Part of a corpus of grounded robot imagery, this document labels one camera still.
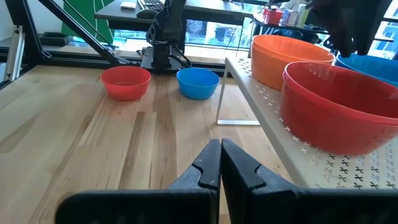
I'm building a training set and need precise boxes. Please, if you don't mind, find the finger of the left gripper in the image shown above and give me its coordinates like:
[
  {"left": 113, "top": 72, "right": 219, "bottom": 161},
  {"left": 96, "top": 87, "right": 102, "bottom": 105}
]
[
  {"left": 329, "top": 30, "right": 358, "bottom": 58},
  {"left": 357, "top": 30, "right": 379, "bottom": 56}
]

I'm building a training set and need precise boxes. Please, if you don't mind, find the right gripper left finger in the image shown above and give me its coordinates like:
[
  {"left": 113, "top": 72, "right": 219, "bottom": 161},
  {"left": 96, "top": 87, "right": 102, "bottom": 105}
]
[{"left": 55, "top": 139, "right": 222, "bottom": 224}]

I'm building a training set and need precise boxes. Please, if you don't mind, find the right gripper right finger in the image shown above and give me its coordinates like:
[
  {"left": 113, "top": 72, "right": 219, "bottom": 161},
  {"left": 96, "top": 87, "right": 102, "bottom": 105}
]
[{"left": 220, "top": 138, "right": 398, "bottom": 224}]

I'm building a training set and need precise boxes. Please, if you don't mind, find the blue plastic mini bowl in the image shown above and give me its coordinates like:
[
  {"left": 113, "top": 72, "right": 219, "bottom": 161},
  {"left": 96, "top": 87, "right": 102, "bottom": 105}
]
[
  {"left": 334, "top": 52, "right": 398, "bottom": 88},
  {"left": 176, "top": 67, "right": 221, "bottom": 101}
]

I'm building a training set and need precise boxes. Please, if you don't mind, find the red plastic mini bowl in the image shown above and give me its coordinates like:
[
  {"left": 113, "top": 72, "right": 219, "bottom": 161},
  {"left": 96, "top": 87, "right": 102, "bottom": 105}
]
[
  {"left": 279, "top": 73, "right": 398, "bottom": 157},
  {"left": 282, "top": 60, "right": 398, "bottom": 127},
  {"left": 99, "top": 65, "right": 152, "bottom": 101}
]

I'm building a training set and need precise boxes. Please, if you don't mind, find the orange plastic mini bowl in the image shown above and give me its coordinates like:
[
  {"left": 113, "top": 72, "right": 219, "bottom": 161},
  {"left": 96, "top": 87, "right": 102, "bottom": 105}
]
[
  {"left": 250, "top": 43, "right": 335, "bottom": 91},
  {"left": 251, "top": 34, "right": 336, "bottom": 65}
]

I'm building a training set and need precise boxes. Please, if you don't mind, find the white blue carton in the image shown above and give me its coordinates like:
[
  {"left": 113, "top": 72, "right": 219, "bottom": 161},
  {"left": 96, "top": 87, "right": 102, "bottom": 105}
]
[{"left": 281, "top": 8, "right": 296, "bottom": 27}]

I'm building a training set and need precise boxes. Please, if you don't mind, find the white perforated metal shelf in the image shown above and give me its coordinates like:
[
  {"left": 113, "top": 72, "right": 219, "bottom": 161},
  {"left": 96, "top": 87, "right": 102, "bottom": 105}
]
[{"left": 216, "top": 57, "right": 398, "bottom": 190}]

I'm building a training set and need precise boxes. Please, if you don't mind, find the red box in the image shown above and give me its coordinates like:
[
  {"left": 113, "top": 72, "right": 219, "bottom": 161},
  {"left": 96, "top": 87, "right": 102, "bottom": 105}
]
[{"left": 262, "top": 6, "right": 284, "bottom": 26}]

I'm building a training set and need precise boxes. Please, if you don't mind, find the black computer mouse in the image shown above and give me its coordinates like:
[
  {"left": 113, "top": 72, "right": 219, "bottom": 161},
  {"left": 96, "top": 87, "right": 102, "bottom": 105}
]
[{"left": 136, "top": 8, "right": 159, "bottom": 19}]

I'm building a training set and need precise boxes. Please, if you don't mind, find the grey desk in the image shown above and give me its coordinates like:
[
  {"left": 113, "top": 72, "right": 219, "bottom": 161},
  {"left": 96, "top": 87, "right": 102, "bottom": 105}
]
[{"left": 94, "top": 0, "right": 254, "bottom": 32}]

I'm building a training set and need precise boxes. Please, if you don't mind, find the black keyboard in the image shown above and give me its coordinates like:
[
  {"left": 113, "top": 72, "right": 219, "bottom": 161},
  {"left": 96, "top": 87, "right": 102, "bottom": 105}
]
[{"left": 136, "top": 0, "right": 165, "bottom": 11}]

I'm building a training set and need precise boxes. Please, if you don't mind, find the black tray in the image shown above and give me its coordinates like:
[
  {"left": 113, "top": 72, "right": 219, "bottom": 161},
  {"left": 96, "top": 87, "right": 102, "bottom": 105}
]
[{"left": 39, "top": 31, "right": 74, "bottom": 47}]

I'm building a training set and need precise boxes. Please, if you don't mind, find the green panel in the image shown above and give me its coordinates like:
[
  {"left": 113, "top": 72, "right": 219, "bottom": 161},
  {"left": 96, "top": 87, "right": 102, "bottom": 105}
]
[{"left": 61, "top": 0, "right": 115, "bottom": 45}]

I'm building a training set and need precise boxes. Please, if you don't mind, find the silver aluminium bar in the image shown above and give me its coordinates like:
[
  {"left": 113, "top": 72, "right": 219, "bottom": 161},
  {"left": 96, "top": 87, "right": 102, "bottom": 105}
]
[{"left": 5, "top": 24, "right": 25, "bottom": 83}]

